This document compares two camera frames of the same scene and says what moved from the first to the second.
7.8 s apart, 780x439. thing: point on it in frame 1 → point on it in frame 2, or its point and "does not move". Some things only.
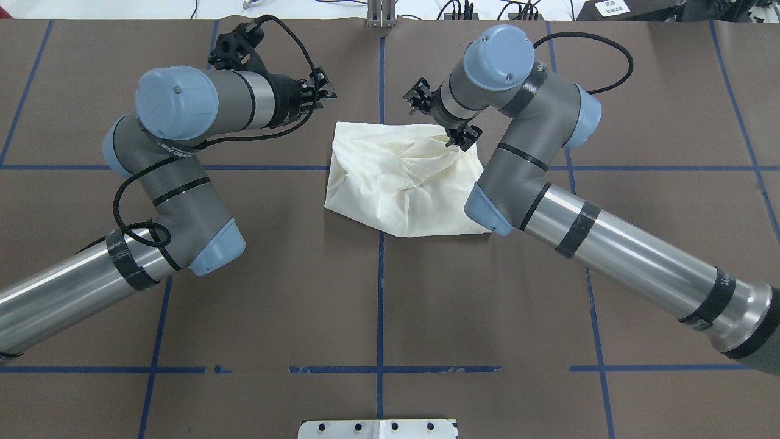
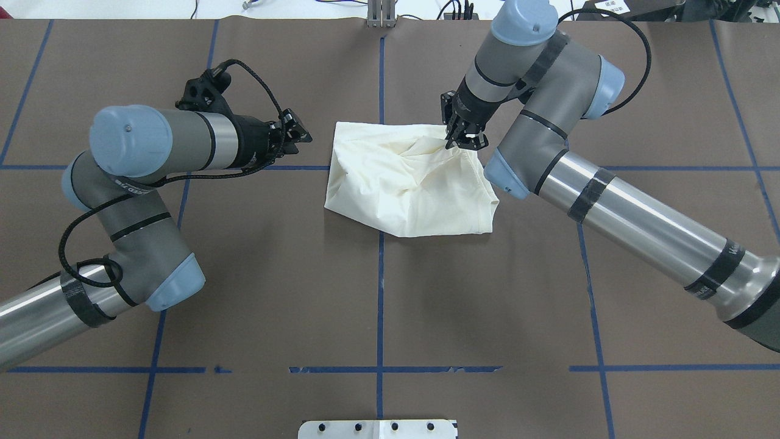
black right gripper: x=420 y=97 → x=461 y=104
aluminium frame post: x=381 y=13 does not move
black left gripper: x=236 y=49 → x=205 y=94
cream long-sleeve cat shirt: x=403 y=178 does not move
